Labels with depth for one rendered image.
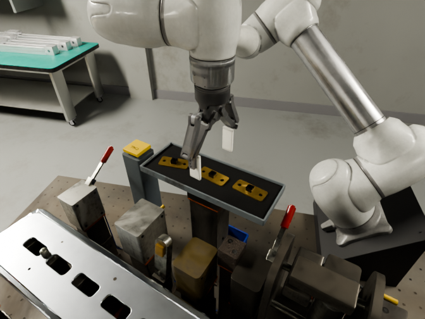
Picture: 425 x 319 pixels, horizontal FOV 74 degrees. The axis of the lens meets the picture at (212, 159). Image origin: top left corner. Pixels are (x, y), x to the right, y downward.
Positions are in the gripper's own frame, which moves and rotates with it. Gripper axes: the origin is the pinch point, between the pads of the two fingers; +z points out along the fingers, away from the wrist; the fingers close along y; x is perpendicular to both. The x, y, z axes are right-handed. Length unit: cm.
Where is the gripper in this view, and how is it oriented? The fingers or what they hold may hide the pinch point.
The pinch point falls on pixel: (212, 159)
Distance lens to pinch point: 70.5
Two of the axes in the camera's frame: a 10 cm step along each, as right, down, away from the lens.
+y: -5.9, 5.0, -6.3
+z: 0.0, 7.8, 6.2
